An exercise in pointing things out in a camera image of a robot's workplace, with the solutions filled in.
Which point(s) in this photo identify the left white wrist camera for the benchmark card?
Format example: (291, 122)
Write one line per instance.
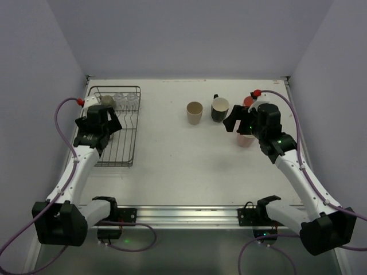
(90, 101)

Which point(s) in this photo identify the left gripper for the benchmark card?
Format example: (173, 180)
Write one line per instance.
(113, 124)

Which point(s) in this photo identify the aluminium mounting rail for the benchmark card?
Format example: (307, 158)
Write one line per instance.
(186, 216)

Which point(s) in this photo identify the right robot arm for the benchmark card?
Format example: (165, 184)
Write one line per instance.
(322, 226)

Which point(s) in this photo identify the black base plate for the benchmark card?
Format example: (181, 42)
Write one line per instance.
(250, 217)
(127, 215)

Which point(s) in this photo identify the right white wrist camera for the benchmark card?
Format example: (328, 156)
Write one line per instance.
(262, 99)

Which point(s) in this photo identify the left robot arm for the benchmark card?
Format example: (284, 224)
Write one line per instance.
(86, 152)

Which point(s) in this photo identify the left controller box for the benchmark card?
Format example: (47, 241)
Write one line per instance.
(109, 234)

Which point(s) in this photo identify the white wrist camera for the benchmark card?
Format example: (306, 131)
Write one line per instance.
(90, 101)
(262, 99)

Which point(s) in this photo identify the right controller box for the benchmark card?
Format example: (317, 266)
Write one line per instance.
(266, 235)

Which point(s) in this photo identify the black mug cream inside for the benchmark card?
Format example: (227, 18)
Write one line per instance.
(219, 108)

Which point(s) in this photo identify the pink mug with handle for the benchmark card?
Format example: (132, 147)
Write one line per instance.
(245, 140)

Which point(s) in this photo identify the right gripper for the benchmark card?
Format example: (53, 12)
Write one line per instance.
(241, 121)

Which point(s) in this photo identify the beige cup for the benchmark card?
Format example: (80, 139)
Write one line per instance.
(194, 112)

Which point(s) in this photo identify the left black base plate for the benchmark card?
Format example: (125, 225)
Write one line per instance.
(127, 215)

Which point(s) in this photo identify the tall salmon pink cup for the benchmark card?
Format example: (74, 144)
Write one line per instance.
(248, 101)

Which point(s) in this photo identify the clear glass cup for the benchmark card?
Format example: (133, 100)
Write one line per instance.
(120, 99)
(132, 99)

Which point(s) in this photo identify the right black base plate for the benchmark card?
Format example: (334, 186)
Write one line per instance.
(250, 217)

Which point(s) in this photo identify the black wire dish rack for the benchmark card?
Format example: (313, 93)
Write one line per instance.
(121, 147)

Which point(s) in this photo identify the controller box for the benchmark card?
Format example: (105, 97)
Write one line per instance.
(266, 235)
(109, 234)

